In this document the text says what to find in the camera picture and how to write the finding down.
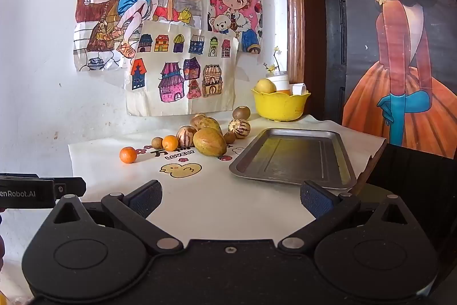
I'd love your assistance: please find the large yellow-green pepino melon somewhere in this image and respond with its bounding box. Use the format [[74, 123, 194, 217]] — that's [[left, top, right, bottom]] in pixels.
[[195, 117, 223, 134], [193, 127, 228, 158]]

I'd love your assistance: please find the big purple striped pepino melon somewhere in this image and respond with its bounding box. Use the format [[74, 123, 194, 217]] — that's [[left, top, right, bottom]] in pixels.
[[176, 125, 198, 147]]

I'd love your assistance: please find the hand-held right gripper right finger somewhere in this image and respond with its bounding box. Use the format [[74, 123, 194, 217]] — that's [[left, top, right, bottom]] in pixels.
[[276, 179, 420, 254]]

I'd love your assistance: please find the yellow plastic bowl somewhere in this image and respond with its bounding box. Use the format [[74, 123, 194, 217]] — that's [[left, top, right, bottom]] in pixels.
[[251, 85, 312, 121]]

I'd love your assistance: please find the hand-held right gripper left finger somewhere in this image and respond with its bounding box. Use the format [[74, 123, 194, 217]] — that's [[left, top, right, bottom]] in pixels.
[[43, 179, 184, 254]]

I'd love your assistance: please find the brown kiwi with sticker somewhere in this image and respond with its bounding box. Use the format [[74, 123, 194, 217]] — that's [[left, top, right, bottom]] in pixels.
[[232, 105, 250, 121]]

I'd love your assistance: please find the yellow flower sprig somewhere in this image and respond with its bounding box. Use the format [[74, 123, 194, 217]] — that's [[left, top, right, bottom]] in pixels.
[[263, 46, 282, 73]]

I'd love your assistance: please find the wooden door frame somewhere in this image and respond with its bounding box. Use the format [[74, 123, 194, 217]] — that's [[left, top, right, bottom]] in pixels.
[[284, 0, 308, 84]]

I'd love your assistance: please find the white printed tablecloth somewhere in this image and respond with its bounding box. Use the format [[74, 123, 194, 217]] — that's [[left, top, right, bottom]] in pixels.
[[68, 114, 388, 245]]

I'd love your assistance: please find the black door frame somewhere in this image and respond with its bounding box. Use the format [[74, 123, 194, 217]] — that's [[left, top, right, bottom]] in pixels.
[[307, 0, 348, 120]]

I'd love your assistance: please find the round purple striped pepino melon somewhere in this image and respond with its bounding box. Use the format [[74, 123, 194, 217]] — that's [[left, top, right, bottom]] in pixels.
[[228, 118, 251, 138]]

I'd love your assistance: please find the wall poster of girl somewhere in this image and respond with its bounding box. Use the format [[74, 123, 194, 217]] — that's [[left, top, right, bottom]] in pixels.
[[341, 0, 457, 159]]

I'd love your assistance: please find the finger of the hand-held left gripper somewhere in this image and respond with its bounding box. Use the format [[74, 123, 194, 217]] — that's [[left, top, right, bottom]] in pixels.
[[53, 177, 87, 201]]

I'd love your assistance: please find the metal tray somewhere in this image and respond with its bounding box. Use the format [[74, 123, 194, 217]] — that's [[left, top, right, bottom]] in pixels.
[[228, 127, 358, 189]]

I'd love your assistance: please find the yellow pear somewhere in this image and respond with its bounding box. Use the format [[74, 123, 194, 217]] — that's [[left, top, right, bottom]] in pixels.
[[254, 78, 277, 94]]

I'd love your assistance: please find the colourful houses drawing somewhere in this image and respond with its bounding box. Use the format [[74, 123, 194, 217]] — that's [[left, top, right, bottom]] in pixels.
[[125, 21, 240, 118]]

